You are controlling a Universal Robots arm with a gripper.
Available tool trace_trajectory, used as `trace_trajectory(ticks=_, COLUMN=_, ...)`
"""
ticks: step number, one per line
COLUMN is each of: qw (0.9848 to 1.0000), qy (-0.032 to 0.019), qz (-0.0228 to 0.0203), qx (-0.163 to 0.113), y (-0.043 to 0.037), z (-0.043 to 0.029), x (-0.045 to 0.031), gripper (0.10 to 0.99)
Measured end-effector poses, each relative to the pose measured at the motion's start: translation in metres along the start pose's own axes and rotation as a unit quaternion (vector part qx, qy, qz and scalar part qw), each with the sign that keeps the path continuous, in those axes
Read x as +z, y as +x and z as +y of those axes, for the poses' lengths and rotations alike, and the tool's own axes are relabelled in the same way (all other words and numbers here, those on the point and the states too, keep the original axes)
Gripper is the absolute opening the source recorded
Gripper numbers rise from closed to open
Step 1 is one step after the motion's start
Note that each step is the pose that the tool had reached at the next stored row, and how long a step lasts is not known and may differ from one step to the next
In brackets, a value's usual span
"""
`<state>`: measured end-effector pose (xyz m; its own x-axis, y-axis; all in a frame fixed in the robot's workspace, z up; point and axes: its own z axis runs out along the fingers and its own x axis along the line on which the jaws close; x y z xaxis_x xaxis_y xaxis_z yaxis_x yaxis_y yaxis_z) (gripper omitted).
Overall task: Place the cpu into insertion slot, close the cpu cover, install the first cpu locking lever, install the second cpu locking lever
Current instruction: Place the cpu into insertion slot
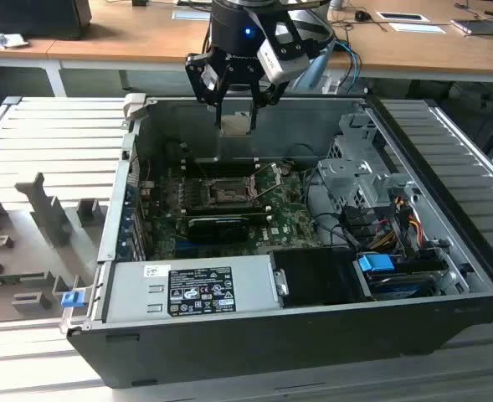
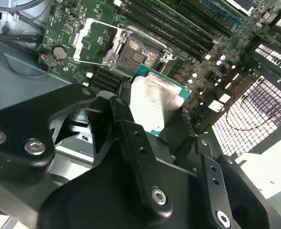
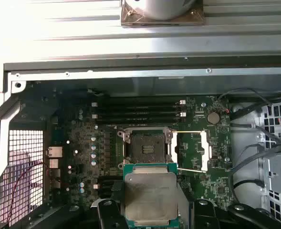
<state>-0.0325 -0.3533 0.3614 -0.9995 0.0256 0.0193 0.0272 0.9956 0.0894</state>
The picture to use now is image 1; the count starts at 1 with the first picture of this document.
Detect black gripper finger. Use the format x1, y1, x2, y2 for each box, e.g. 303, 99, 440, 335
248, 80, 290, 131
184, 50, 231, 128

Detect silver CPU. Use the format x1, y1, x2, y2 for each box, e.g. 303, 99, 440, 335
219, 111, 254, 137

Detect metal socket cover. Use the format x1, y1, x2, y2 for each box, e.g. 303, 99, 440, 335
248, 161, 284, 200

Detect black RAM slot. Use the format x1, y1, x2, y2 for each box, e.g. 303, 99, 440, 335
196, 165, 256, 178
183, 202, 265, 216
186, 209, 273, 224

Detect CPU socket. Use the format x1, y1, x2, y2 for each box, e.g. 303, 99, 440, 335
202, 175, 259, 209

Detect wooden desk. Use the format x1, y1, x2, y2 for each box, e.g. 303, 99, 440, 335
0, 0, 493, 84

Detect silver drive cage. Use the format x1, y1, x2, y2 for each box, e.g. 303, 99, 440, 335
316, 111, 424, 219

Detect green motherboard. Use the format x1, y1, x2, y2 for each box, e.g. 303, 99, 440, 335
139, 158, 327, 260

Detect black graphics card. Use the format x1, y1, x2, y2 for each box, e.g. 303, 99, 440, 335
186, 214, 250, 245

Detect white paper sheet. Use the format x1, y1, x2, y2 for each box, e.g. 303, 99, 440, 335
388, 22, 449, 35

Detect black monitor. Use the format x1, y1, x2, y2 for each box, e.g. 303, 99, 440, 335
0, 0, 93, 42

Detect black plastic shroud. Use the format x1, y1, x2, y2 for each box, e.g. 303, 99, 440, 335
268, 246, 376, 307

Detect hard disk in blue carrier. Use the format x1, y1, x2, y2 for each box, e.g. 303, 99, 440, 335
356, 254, 446, 302

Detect crumpled white paper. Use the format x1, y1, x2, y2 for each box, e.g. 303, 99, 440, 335
0, 22, 30, 51

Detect black power supply label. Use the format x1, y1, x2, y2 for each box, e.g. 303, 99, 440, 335
167, 265, 238, 316

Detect grey notebook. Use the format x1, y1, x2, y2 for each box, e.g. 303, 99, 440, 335
449, 18, 493, 38

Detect silver power supply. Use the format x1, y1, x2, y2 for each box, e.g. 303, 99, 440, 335
102, 254, 281, 324

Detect grey parts rack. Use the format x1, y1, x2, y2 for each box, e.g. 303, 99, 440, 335
0, 171, 110, 324

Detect blue case latch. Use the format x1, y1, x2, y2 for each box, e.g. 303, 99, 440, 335
61, 291, 84, 310

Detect black PC case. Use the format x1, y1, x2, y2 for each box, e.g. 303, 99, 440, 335
59, 94, 493, 390

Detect green RAM stick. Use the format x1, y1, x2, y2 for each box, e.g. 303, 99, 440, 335
0, 272, 47, 288

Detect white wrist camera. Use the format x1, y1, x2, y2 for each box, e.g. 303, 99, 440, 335
257, 39, 311, 84

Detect grey desk cable cover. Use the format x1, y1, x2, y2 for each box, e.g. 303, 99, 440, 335
171, 8, 212, 22

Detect blue cable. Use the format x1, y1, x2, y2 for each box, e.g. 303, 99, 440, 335
332, 39, 363, 92

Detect white desk cable cover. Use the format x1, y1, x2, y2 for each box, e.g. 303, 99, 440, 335
374, 11, 431, 23

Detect yellow and red wires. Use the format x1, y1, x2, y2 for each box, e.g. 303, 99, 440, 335
370, 208, 424, 249

